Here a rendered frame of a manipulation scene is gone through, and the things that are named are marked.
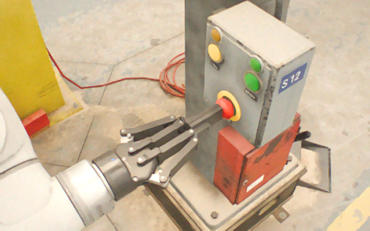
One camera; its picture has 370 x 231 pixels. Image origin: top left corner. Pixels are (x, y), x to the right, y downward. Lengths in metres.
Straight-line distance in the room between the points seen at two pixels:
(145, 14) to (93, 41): 0.44
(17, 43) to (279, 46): 1.36
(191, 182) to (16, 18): 1.00
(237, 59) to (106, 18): 2.15
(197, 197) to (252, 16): 0.84
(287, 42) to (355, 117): 1.57
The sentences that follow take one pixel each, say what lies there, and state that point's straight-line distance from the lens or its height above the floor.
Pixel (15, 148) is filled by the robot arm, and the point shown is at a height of 1.07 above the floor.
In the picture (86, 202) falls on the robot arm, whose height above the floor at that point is 1.00.
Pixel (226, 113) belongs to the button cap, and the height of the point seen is 0.98.
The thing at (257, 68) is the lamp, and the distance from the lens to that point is 0.55.
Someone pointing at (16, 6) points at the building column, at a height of 0.68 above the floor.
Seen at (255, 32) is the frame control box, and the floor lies 1.12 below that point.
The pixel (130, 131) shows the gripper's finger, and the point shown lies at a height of 0.99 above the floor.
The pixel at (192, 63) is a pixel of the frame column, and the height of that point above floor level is 0.76.
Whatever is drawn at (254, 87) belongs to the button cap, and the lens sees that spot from 0.57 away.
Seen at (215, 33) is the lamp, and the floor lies 1.11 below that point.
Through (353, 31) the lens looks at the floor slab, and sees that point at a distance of 2.78.
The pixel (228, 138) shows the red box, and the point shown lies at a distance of 1.07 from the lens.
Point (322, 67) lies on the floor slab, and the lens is 2.36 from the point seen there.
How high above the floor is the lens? 1.47
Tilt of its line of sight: 49 degrees down
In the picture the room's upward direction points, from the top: straight up
